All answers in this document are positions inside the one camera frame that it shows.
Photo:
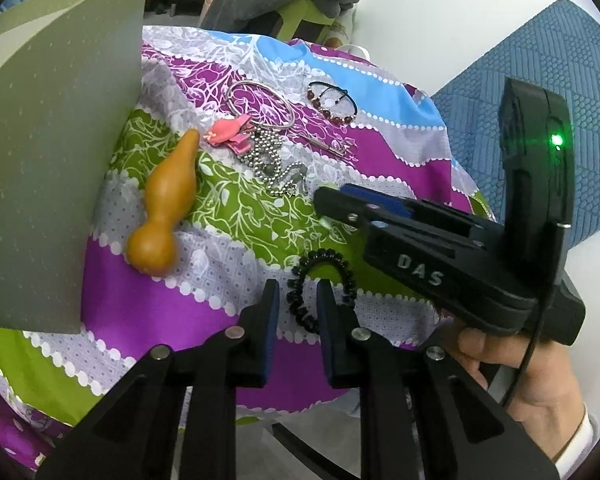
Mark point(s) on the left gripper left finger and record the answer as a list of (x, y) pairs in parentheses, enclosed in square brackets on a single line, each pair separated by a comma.
[(257, 347)]

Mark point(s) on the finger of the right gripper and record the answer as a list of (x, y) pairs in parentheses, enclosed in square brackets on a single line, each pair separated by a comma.
[(394, 205)]

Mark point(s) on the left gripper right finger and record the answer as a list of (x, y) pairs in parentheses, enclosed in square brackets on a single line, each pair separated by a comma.
[(335, 325)]

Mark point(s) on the orange gourd pendant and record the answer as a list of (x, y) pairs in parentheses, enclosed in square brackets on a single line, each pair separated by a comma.
[(170, 193)]

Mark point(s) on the pink hair clip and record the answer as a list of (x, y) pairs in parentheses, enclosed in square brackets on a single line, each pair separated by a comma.
[(233, 133)]

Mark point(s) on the green cardboard jewelry box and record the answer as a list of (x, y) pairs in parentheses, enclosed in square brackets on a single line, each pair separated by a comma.
[(69, 77)]

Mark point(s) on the silver hair pin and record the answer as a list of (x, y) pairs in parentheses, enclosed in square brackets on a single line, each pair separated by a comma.
[(323, 145)]

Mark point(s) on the colourful striped floral cloth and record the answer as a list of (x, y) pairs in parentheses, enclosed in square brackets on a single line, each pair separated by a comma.
[(243, 229)]

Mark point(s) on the green plastic stool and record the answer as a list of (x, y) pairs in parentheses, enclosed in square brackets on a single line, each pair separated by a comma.
[(302, 19)]

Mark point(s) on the blue quilted cushion right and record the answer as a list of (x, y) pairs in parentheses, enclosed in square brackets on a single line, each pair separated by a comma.
[(559, 50)]

